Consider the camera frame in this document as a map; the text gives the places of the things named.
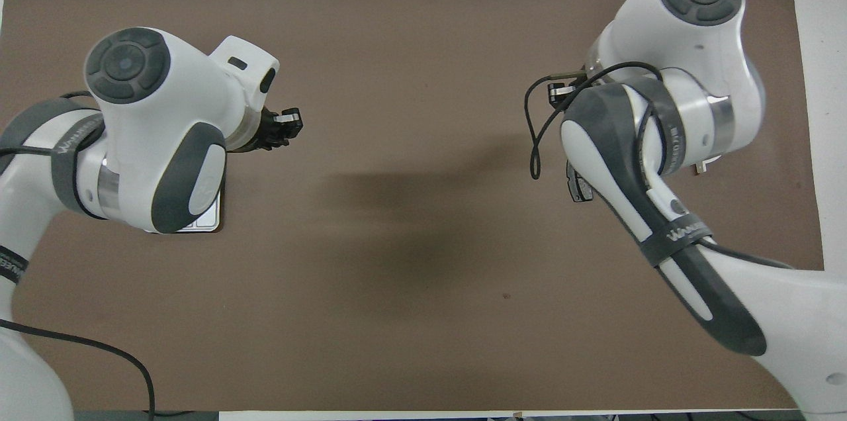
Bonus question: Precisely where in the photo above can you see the silver metal tray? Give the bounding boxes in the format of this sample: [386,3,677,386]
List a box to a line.
[173,173,223,234]

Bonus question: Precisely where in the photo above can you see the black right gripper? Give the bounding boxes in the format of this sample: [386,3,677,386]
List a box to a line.
[548,73,600,109]

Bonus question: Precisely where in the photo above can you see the short grey brake pad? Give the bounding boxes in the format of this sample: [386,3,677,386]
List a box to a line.
[566,160,594,204]

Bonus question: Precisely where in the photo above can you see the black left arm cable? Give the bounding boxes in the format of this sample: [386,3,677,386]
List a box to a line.
[0,90,157,421]

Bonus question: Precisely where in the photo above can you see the brown table mat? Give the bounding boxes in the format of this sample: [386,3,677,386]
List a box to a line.
[0,0,841,414]

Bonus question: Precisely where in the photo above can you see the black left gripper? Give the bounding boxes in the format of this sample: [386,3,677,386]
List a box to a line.
[228,105,304,152]

